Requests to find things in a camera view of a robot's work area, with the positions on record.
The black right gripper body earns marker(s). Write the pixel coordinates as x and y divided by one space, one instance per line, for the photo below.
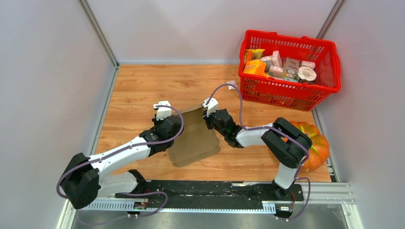
211 123

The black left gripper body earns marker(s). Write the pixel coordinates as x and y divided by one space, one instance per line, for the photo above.
157 123

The brown cardboard paper box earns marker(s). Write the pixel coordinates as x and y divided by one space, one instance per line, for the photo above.
196 142

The small white paper packet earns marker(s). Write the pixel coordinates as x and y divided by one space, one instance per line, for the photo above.
232 85

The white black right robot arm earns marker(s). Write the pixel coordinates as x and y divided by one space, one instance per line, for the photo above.
285 141

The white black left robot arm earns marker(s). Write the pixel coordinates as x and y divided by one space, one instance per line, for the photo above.
88 177

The orange snack box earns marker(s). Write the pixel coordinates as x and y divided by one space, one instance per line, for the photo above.
255 67

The white pink carton box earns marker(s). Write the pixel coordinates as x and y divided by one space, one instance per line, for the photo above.
276 59

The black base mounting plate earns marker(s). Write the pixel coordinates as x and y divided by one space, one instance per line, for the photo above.
212 194

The yellow snack bag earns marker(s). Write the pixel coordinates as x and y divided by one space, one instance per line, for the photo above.
253 54

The red plastic shopping basket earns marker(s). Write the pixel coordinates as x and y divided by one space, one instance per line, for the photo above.
299 96

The white round tape roll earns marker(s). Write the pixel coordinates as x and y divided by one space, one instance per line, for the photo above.
306 73

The orange pumpkin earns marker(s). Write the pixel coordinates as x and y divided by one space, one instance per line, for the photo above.
320 149

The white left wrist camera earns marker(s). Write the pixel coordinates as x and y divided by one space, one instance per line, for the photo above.
163 109

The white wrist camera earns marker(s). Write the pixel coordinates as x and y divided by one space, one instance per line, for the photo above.
210 105
163 109

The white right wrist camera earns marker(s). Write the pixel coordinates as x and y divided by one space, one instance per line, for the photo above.
210 105

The aluminium frame rail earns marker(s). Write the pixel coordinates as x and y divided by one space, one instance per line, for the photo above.
321 193

